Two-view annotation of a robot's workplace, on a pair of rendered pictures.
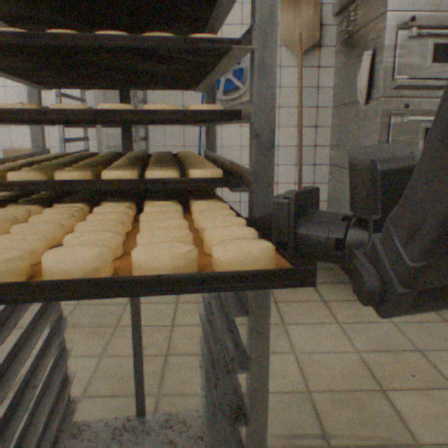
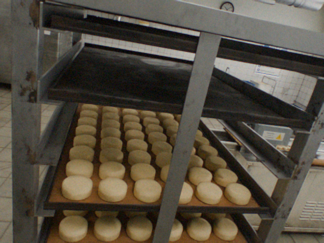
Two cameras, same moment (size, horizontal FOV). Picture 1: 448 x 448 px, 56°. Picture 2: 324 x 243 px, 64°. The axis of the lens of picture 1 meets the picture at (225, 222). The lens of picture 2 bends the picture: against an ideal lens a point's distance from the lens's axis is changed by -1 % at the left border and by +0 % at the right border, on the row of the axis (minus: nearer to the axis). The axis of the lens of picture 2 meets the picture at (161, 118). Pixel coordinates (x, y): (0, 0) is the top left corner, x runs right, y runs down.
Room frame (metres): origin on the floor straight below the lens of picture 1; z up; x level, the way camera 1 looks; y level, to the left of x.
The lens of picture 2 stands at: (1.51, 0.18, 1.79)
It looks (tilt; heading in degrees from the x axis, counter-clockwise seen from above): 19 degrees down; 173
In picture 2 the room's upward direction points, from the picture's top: 11 degrees clockwise
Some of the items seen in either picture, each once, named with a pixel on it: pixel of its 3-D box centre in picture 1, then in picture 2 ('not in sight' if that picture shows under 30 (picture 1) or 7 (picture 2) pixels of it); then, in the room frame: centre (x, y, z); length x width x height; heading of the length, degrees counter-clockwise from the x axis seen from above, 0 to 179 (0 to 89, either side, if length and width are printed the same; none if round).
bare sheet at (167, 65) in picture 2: not in sight; (156, 71); (0.85, 0.22, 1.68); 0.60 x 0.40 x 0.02; 8
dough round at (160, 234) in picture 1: (164, 243); not in sight; (0.36, 0.05, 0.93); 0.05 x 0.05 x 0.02
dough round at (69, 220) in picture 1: (53, 224); not in sight; (0.46, 0.19, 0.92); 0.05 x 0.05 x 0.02
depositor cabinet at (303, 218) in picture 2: not in sight; (273, 182); (-0.85, 1.81, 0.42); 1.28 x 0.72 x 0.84; 96
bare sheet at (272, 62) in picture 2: not in sight; (163, 34); (0.85, 0.22, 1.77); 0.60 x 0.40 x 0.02; 8
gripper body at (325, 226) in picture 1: (321, 236); not in sight; (0.45, -0.11, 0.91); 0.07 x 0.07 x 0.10; 53
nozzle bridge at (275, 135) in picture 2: not in sight; (250, 128); (-0.80, 1.34, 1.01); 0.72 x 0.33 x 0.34; 6
